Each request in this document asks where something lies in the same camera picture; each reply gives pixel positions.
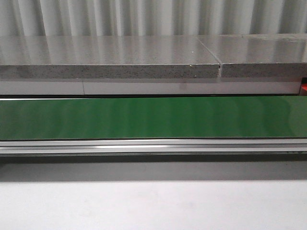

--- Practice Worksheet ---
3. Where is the white pleated curtain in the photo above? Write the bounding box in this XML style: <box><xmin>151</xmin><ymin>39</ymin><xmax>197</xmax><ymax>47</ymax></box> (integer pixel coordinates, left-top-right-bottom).
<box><xmin>0</xmin><ymin>0</ymin><xmax>307</xmax><ymax>36</ymax></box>

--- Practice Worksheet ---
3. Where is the grey stone slab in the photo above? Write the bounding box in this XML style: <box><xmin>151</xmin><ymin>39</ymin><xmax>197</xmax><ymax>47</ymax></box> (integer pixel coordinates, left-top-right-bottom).
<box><xmin>198</xmin><ymin>34</ymin><xmax>307</xmax><ymax>79</ymax></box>
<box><xmin>0</xmin><ymin>36</ymin><xmax>219</xmax><ymax>80</ymax></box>

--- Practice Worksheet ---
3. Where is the red plastic tray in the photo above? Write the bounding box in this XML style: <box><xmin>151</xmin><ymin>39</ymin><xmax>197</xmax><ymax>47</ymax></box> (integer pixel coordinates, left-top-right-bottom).
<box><xmin>300</xmin><ymin>83</ymin><xmax>307</xmax><ymax>96</ymax></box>

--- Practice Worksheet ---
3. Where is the left grey stone slab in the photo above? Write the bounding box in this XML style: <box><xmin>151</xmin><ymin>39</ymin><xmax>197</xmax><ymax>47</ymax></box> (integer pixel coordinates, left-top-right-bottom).
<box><xmin>0</xmin><ymin>36</ymin><xmax>219</xmax><ymax>80</ymax></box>

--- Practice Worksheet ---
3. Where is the right grey stone slab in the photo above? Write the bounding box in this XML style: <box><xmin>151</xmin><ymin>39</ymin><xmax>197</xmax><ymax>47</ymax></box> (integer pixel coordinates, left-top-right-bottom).
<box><xmin>198</xmin><ymin>34</ymin><xmax>307</xmax><ymax>79</ymax></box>

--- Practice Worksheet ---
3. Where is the green conveyor belt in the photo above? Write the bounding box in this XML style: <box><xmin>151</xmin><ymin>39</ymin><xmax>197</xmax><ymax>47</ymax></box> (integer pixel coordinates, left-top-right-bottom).
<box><xmin>0</xmin><ymin>96</ymin><xmax>307</xmax><ymax>140</ymax></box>

